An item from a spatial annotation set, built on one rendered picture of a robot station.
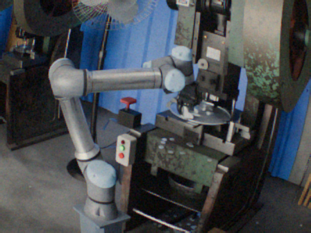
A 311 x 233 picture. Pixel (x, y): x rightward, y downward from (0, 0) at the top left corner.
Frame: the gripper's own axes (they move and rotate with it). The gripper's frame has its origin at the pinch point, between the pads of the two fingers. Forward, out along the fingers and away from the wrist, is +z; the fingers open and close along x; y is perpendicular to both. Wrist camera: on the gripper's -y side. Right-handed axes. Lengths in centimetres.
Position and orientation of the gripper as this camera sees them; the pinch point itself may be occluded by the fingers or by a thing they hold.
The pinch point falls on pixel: (185, 116)
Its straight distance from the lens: 195.2
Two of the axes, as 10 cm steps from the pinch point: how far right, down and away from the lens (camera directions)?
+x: 5.7, -5.9, 5.8
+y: 8.2, 3.1, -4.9
